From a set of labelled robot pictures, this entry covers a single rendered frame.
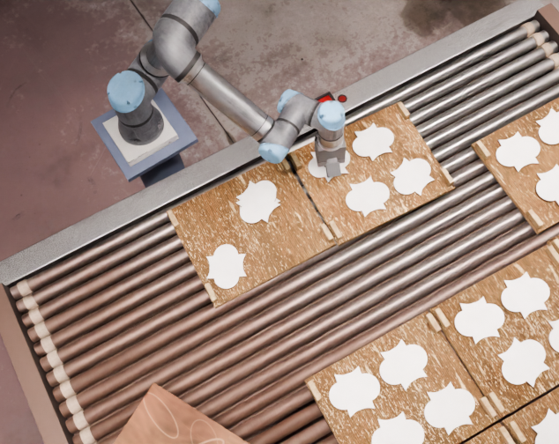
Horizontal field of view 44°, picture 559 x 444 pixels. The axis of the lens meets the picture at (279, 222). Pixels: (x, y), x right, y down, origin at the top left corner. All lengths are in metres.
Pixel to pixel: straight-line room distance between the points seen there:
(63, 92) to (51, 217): 0.67
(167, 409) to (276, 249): 0.57
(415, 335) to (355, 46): 1.92
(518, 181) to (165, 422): 1.27
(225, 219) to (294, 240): 0.22
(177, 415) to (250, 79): 2.01
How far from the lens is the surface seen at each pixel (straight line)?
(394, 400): 2.01
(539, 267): 2.19
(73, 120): 3.57
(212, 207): 2.17
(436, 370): 2.04
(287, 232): 2.12
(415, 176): 2.21
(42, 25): 3.95
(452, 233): 2.18
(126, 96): 2.20
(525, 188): 2.27
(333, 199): 2.16
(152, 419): 1.93
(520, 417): 2.07
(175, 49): 1.83
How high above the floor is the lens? 2.92
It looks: 68 degrees down
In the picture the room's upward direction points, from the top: 7 degrees counter-clockwise
